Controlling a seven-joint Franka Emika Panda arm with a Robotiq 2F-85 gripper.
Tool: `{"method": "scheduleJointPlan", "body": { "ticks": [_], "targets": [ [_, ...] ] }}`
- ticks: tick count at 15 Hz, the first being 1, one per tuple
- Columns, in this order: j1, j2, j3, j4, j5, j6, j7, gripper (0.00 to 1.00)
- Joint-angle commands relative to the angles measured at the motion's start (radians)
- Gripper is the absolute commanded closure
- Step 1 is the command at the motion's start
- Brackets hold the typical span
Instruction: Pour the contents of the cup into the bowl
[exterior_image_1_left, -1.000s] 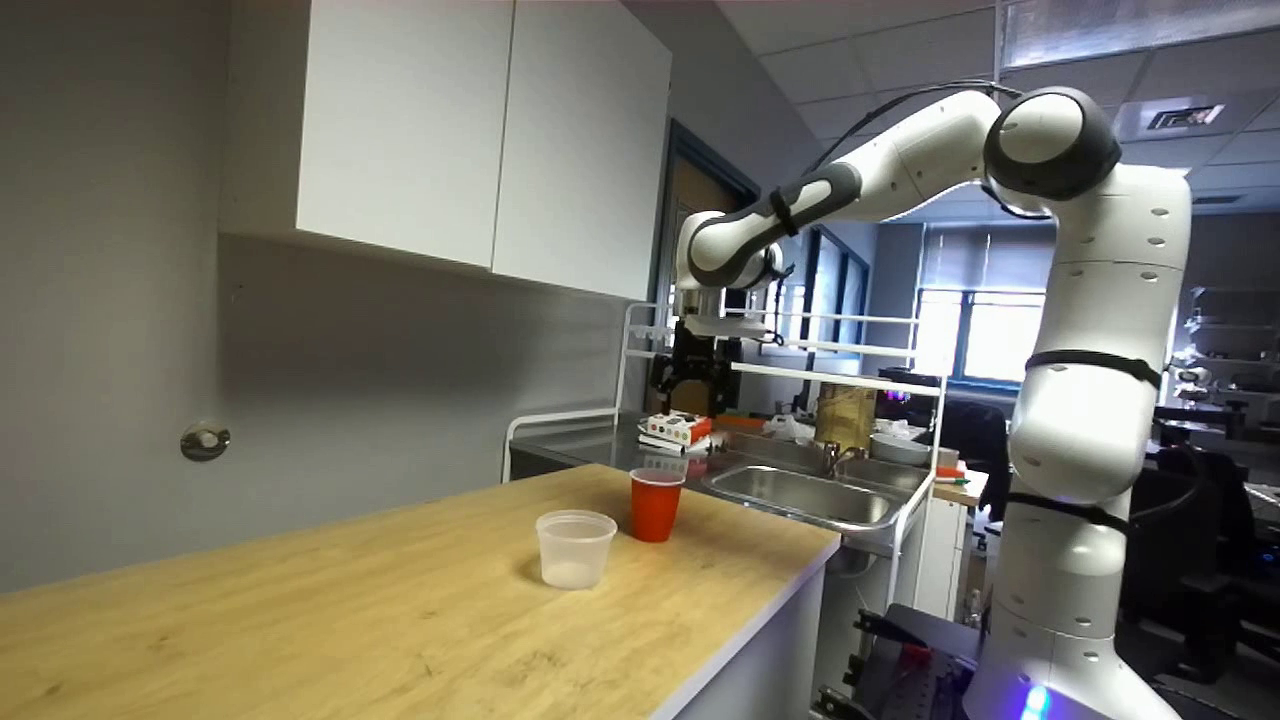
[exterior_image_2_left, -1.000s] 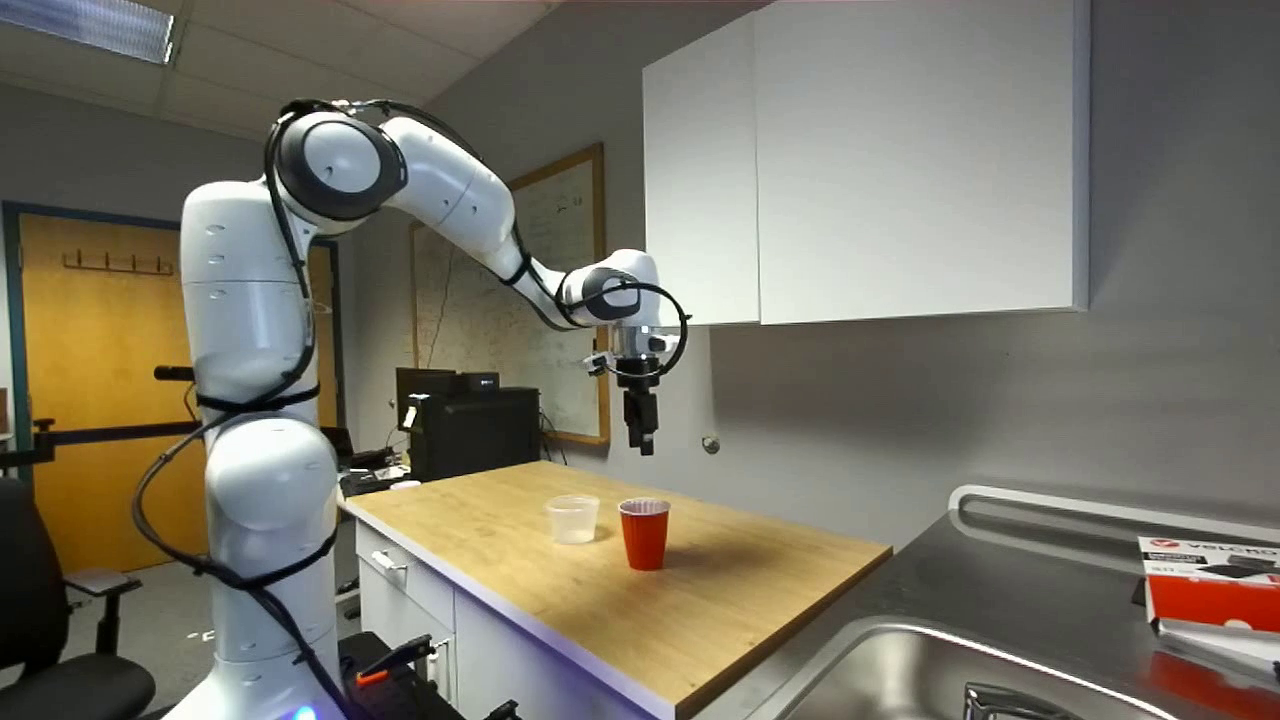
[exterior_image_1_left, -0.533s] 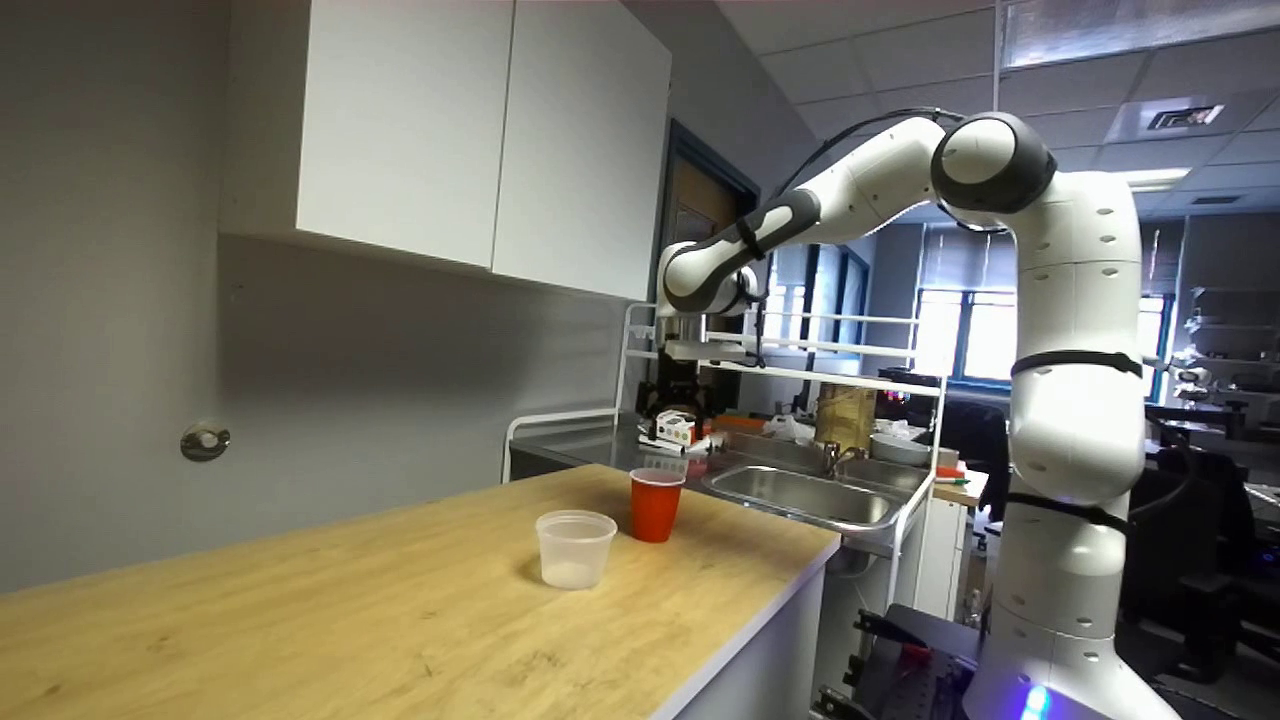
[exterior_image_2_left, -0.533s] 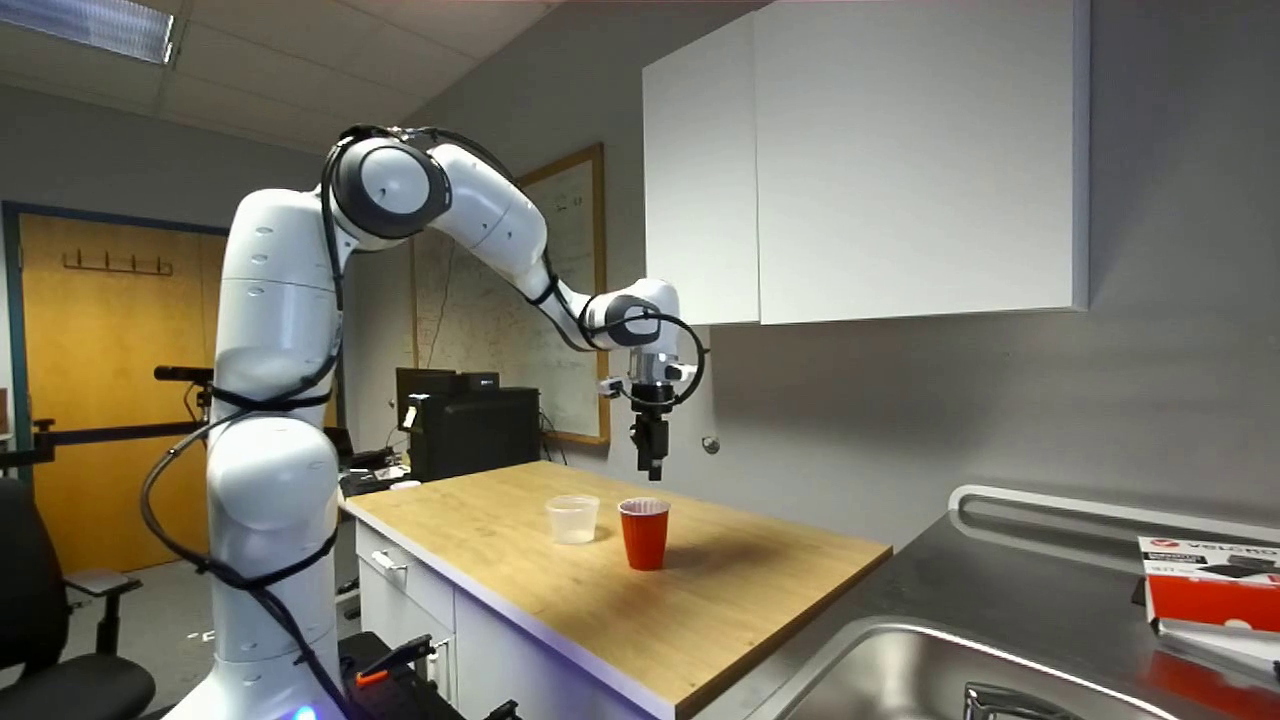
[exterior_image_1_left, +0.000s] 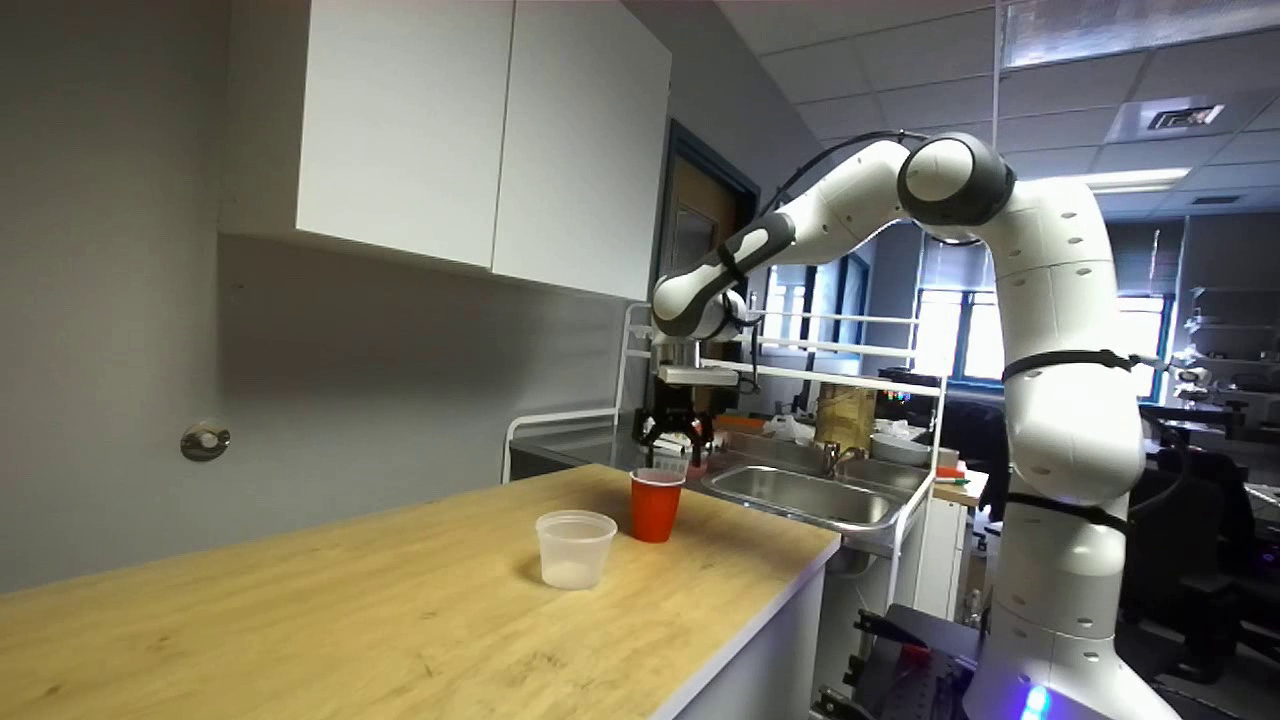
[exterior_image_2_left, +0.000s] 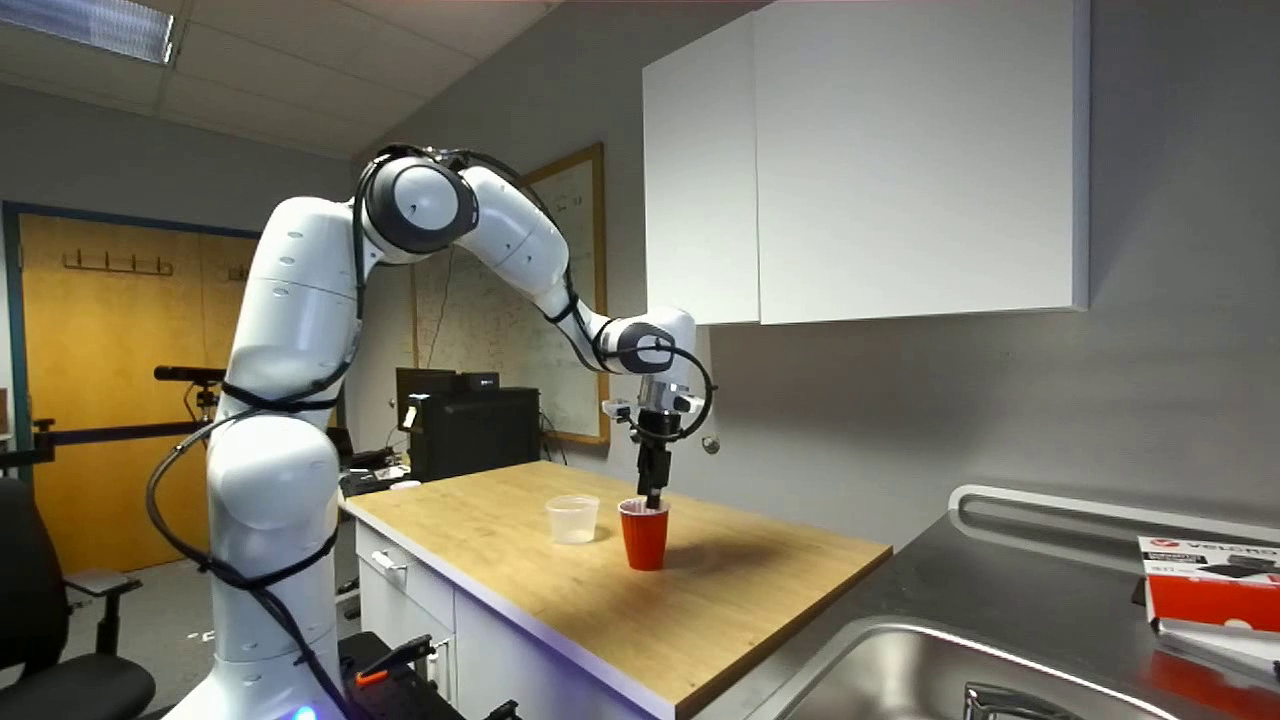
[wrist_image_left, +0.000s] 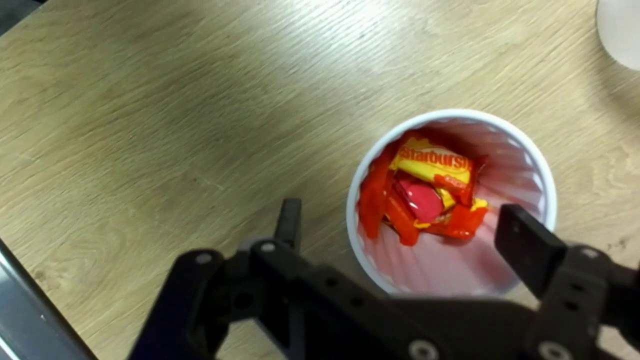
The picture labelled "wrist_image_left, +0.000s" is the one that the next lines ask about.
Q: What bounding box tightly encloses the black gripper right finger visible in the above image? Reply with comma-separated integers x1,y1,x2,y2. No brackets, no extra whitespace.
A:
494,203,640,360

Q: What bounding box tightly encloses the red plastic cup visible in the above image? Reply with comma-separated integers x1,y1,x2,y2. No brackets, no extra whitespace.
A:
345,109,560,299

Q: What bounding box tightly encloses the yellow Starburst candy wrapper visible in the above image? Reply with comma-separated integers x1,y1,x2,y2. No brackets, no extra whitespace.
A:
388,137,477,193

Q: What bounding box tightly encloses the pink candy piece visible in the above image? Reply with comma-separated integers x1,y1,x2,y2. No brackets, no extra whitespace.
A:
392,175,447,226

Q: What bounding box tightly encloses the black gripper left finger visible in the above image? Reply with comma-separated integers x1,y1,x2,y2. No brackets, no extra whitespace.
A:
128,198,377,360

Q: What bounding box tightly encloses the red yellow candy wrapper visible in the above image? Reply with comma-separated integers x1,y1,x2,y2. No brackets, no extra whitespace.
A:
426,197,492,244

